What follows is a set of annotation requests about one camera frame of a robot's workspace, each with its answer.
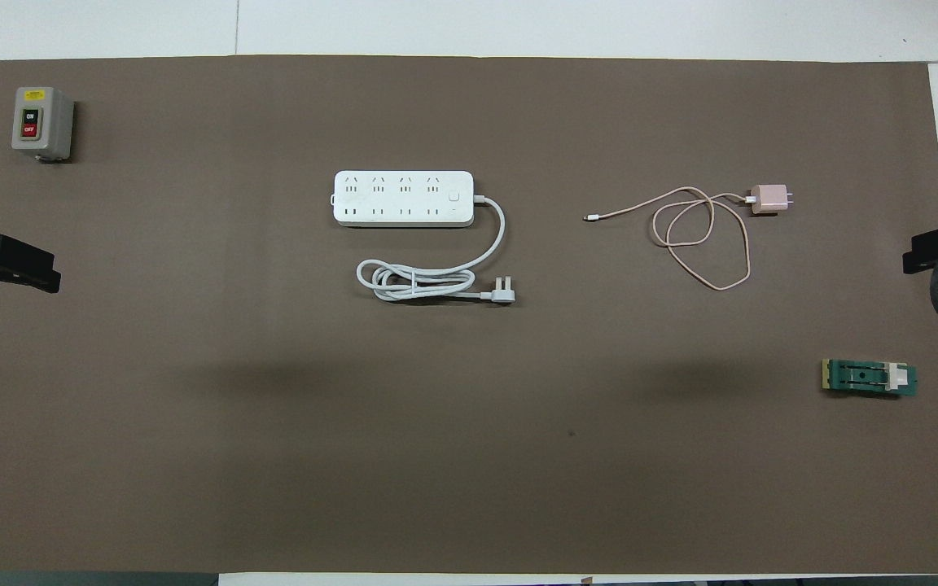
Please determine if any pink charger block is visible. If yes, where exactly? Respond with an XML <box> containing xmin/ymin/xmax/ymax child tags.
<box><xmin>750</xmin><ymin>184</ymin><xmax>796</xmax><ymax>216</ymax></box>

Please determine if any pink charging cable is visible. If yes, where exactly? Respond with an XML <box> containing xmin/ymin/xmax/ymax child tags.
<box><xmin>583</xmin><ymin>187</ymin><xmax>756</xmax><ymax>291</ymax></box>

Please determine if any white power strip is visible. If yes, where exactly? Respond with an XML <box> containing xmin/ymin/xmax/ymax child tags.
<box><xmin>332</xmin><ymin>169</ymin><xmax>476</xmax><ymax>229</ymax></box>

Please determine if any brown table mat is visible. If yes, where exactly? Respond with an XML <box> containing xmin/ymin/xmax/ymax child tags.
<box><xmin>0</xmin><ymin>55</ymin><xmax>938</xmax><ymax>575</ymax></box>

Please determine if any green knife switch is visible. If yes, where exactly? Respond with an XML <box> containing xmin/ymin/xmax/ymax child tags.
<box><xmin>821</xmin><ymin>358</ymin><xmax>919</xmax><ymax>400</ymax></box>

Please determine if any grey on-off switch box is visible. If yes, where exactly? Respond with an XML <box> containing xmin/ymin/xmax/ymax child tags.
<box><xmin>11</xmin><ymin>86</ymin><xmax>77</xmax><ymax>164</ymax></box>

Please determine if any white power cord with plug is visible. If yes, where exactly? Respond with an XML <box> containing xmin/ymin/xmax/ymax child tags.
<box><xmin>355</xmin><ymin>194</ymin><xmax>517</xmax><ymax>306</ymax></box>

